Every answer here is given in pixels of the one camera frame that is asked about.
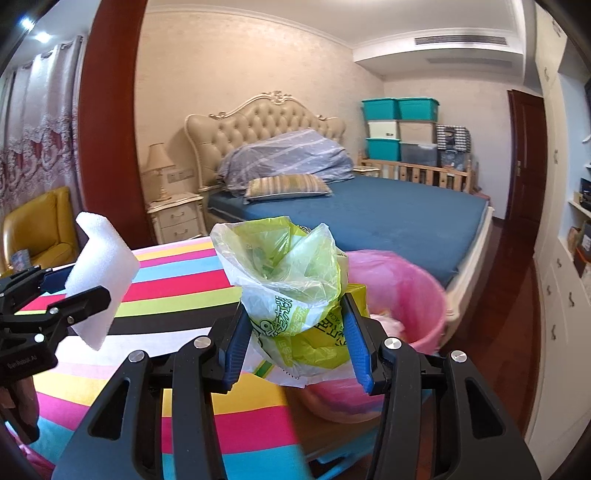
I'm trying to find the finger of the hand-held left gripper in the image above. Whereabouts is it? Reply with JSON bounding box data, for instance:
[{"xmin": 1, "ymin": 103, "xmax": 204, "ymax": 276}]
[
  {"xmin": 0, "ymin": 265, "xmax": 71, "ymax": 320},
  {"xmin": 14, "ymin": 285, "xmax": 112, "ymax": 343}
]

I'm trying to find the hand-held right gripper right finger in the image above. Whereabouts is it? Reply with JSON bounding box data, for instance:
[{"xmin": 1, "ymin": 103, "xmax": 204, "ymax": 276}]
[{"xmin": 341, "ymin": 292, "xmax": 542, "ymax": 480}]

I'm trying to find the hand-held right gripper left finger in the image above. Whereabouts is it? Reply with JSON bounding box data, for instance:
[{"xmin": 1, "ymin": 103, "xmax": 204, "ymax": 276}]
[{"xmin": 52, "ymin": 305, "xmax": 254, "ymax": 480}]

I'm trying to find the bent white foam sheet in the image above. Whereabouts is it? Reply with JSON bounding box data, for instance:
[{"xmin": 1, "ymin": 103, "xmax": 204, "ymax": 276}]
[{"xmin": 65, "ymin": 211, "xmax": 141, "ymax": 352}]

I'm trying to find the waste bin with pink bag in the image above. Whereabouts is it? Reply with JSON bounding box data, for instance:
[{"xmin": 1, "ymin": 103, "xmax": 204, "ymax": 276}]
[{"xmin": 302, "ymin": 249, "xmax": 450, "ymax": 424}]

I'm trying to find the green white plastic bag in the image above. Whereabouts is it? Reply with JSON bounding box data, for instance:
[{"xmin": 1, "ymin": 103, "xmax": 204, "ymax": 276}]
[{"xmin": 210, "ymin": 217, "xmax": 370, "ymax": 389}]

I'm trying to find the yellow leather armchair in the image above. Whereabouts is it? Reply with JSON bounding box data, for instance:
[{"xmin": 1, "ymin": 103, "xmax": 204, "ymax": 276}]
[{"xmin": 0, "ymin": 186, "xmax": 79, "ymax": 278}]

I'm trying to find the striped colourful tablecloth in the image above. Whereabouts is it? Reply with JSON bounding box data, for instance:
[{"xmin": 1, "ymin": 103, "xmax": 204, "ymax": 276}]
[{"xmin": 9, "ymin": 237, "xmax": 319, "ymax": 480}]

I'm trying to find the cream nightstand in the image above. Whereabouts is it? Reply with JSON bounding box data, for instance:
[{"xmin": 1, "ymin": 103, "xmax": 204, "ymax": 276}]
[{"xmin": 147, "ymin": 191, "xmax": 206, "ymax": 245}]

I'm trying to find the bed with blue sheet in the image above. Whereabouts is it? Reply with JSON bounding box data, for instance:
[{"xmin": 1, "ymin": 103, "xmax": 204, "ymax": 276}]
[{"xmin": 205, "ymin": 178, "xmax": 495, "ymax": 324}]

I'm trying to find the cream table lamp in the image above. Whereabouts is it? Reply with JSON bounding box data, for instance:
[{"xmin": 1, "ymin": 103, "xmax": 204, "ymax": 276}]
[{"xmin": 140, "ymin": 142, "xmax": 175, "ymax": 201}]

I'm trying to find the red-brown wooden panel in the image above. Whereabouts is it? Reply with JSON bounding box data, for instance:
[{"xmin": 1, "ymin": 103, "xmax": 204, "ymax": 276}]
[{"xmin": 78, "ymin": 0, "xmax": 155, "ymax": 252}]

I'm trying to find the pink lace curtain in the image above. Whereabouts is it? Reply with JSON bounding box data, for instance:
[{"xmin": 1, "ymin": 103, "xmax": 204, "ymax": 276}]
[{"xmin": 0, "ymin": 37, "xmax": 88, "ymax": 217}]

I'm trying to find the white wardrobe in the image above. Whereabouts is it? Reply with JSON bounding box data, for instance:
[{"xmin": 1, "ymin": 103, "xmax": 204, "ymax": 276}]
[{"xmin": 526, "ymin": 0, "xmax": 591, "ymax": 444}]

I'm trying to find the grey striped pillow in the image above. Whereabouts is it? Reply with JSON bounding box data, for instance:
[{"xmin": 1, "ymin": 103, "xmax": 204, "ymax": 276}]
[{"xmin": 217, "ymin": 129, "xmax": 355, "ymax": 198}]

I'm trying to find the tufted beige headboard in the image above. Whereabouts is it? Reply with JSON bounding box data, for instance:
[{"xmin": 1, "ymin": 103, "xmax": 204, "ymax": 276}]
[{"xmin": 185, "ymin": 91, "xmax": 347, "ymax": 192}]

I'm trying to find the black white checkered bag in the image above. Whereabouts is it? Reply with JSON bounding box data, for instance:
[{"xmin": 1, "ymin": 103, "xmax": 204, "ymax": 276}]
[{"xmin": 436, "ymin": 124, "xmax": 472, "ymax": 153}]

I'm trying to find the stack of plastic storage boxes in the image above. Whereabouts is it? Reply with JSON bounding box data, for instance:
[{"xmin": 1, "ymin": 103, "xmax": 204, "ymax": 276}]
[{"xmin": 361, "ymin": 97, "xmax": 439, "ymax": 168}]

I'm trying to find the dark wooden door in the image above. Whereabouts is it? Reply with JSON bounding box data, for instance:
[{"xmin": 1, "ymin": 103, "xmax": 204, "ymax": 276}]
[{"xmin": 505, "ymin": 89, "xmax": 548, "ymax": 220}]

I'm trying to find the ceiling air vent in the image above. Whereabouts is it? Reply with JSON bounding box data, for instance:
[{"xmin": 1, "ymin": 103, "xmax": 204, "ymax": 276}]
[{"xmin": 414, "ymin": 35, "xmax": 509, "ymax": 47}]

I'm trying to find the wooden crib rail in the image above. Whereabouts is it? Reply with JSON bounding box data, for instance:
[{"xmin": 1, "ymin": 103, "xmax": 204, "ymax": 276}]
[{"xmin": 360, "ymin": 154, "xmax": 475, "ymax": 193}]

